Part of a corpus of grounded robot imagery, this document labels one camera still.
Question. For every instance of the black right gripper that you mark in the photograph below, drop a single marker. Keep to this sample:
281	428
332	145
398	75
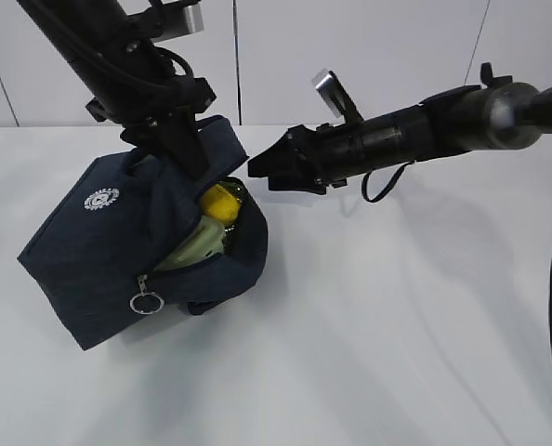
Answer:
294	163

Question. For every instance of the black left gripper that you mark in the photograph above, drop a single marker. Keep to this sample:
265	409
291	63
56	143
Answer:
160	116

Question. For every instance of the yellow lemon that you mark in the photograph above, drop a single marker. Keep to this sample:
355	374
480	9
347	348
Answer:
220	204

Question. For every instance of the green lidded glass container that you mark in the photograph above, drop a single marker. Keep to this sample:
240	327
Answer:
207	240

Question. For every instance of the navy blue lunch bag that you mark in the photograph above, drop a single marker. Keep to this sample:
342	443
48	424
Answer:
97	256

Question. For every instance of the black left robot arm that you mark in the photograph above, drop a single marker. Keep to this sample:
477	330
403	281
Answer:
96	38

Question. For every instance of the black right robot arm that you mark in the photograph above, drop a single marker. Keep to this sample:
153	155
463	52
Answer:
497	114

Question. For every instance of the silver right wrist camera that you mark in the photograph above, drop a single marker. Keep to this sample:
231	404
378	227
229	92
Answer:
336	97

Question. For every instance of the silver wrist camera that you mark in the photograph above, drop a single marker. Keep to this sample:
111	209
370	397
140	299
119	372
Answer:
336	97
166	21

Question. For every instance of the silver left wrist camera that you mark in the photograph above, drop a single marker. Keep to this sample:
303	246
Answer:
166	21

